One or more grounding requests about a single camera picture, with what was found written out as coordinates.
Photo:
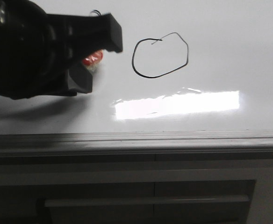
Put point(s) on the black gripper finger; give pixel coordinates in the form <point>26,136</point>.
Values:
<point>80,80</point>
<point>88,32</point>

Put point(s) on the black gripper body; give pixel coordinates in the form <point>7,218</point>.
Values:
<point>39,52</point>

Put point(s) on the red round magnet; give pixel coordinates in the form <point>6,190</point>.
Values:
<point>93,59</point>

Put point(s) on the white whiteboard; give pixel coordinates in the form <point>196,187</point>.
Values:
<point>186,65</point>

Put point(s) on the grey cabinet with handle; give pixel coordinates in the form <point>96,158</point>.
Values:
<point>228,188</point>

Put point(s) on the grey aluminium whiteboard frame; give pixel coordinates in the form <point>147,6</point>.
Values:
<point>178,142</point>

